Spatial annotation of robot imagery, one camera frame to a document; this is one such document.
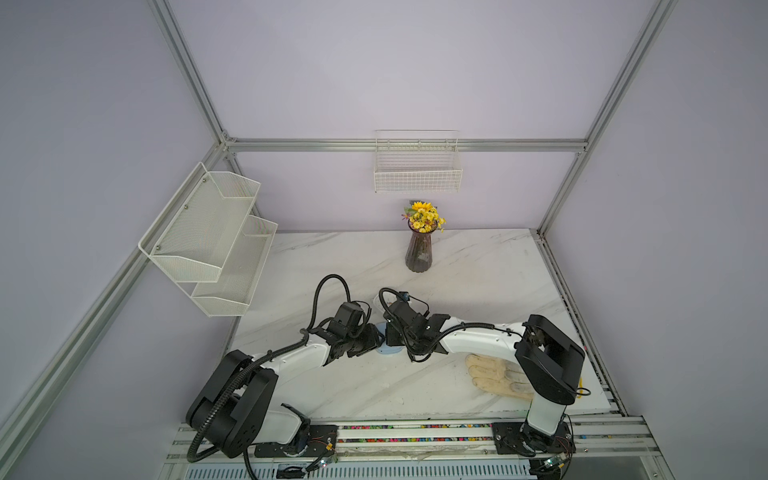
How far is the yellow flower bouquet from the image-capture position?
92cm

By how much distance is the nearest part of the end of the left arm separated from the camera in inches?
25.7

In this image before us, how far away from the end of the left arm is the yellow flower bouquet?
35 cm
